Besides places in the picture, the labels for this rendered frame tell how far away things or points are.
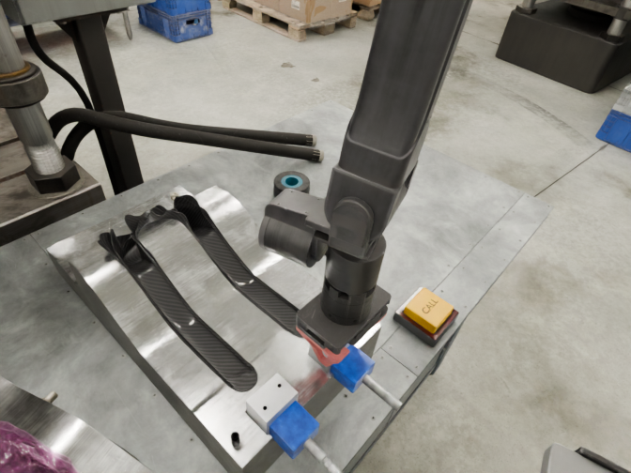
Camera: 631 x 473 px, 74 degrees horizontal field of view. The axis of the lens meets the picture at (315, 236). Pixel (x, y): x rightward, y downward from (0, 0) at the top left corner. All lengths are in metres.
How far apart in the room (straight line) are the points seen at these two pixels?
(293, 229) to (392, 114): 0.16
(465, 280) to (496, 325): 1.06
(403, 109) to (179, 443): 0.50
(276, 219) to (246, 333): 0.22
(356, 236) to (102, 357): 0.48
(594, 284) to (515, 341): 0.58
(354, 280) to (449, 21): 0.24
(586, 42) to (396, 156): 3.95
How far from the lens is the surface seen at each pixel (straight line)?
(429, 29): 0.31
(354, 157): 0.34
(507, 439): 1.66
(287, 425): 0.52
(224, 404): 0.55
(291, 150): 1.02
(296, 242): 0.42
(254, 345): 0.59
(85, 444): 0.57
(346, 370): 0.56
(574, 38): 4.28
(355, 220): 0.35
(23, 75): 0.96
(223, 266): 0.67
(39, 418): 0.60
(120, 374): 0.71
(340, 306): 0.45
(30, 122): 1.00
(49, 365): 0.75
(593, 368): 1.98
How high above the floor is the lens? 1.39
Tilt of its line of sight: 44 degrees down
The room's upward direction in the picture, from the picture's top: 6 degrees clockwise
